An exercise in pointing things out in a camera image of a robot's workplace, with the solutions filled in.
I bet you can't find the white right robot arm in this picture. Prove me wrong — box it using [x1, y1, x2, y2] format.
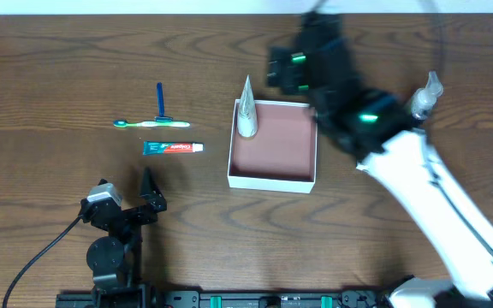
[267, 10, 493, 307]

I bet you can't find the white box with pink interior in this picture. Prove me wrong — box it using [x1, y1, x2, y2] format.
[227, 100, 318, 194]

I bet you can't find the clear spray bottle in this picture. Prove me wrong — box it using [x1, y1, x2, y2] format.
[407, 71, 444, 121]

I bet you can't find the white conditioner tube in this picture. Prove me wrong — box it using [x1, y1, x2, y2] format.
[236, 75, 258, 139]

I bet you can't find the blue disposable razor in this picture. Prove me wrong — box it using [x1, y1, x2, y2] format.
[155, 82, 173, 122]

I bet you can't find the green red toothpaste tube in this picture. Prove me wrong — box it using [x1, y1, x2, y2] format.
[143, 141, 205, 156]

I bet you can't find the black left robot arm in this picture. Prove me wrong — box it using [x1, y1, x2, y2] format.
[79, 168, 167, 307]

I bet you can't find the green white toothbrush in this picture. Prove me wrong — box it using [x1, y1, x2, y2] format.
[113, 120, 190, 128]

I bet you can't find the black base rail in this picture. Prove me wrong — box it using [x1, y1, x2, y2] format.
[55, 290, 390, 308]

